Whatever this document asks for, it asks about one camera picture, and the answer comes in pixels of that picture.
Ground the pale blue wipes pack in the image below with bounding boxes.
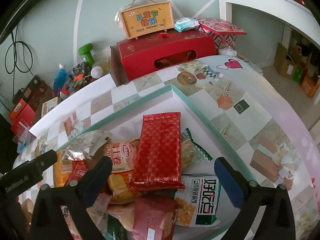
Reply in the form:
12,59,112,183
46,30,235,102
174,17,200,33

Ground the large red gift box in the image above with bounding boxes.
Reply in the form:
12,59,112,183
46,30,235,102
111,31,217,87

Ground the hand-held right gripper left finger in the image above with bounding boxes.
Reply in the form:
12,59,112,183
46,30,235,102
30,156,113,240

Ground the green carton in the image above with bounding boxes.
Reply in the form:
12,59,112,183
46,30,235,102
292,65,304,83

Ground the blue plastic bottle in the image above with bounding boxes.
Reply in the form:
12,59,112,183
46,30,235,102
52,64,67,98

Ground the pile of small toys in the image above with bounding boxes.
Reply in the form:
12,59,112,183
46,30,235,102
60,62,92,98

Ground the tan carry box with handle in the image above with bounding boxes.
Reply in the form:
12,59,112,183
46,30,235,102
115,0,175,40

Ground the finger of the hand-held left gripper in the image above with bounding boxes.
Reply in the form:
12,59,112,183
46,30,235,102
29,149,58,173

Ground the yellow snack bag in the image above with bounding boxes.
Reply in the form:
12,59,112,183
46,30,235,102
53,151,83,188

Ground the orange storage carton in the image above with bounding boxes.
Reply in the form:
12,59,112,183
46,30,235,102
300,74,320,98

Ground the small red white-striped box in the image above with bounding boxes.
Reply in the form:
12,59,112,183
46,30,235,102
71,160,89,180

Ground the brown cardboard box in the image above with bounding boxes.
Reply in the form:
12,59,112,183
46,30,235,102
274,42,304,79

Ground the silver snack packet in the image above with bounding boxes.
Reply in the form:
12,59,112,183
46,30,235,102
57,129,112,161

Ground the green dumbbell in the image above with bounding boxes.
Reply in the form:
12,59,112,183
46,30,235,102
78,44,96,68

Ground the bread bun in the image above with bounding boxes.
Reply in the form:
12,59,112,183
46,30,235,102
107,202,137,230

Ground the pink red patterned box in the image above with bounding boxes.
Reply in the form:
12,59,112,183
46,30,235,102
197,17,247,53

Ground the clear cracker packet green edge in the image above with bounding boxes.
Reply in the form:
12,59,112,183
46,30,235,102
180,127,213,170

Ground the red patterned snack packet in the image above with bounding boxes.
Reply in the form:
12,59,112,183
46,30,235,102
129,112,186,190

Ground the white shelf unit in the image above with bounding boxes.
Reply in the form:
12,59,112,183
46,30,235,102
217,0,320,140

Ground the teal-edged white shallow box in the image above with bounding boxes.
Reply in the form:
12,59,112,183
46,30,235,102
54,84,257,240

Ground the clear plastic box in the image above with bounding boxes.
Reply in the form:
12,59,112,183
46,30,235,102
11,120,34,145

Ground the orange white snack packet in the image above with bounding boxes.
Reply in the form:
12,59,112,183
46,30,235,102
104,139,143,204

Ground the small white bottle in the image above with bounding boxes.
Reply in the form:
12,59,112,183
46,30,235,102
90,66,103,78

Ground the picture card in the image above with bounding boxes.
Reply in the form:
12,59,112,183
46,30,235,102
40,97,62,117

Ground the red crinkled snack packet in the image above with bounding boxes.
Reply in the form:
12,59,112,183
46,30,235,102
132,196,183,240

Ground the white green snack packet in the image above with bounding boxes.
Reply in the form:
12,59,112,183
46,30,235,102
174,171,222,228

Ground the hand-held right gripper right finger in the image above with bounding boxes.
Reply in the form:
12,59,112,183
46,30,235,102
214,157,297,240

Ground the black cable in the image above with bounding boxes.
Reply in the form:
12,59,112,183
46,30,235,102
4,24,34,77

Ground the blue white tissue pack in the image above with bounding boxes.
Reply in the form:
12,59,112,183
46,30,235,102
16,140,32,154

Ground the white round container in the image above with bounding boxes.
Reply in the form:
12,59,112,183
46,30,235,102
217,46,238,57

